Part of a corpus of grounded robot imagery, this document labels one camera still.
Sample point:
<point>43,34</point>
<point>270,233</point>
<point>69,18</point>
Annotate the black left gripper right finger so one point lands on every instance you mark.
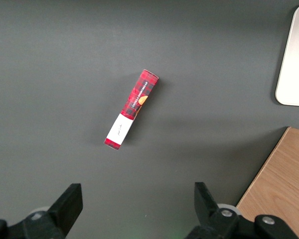
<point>209,219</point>

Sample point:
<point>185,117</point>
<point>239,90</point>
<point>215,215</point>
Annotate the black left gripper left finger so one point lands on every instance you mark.
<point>62,214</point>

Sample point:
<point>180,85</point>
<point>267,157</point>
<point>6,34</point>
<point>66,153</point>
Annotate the beige plastic tray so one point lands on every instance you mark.
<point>296,62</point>

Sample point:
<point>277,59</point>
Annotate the wooden drawer cabinet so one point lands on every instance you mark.
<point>284,179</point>

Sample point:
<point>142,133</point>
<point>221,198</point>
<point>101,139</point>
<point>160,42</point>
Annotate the red tartan shortbread box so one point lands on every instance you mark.
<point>137,99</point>

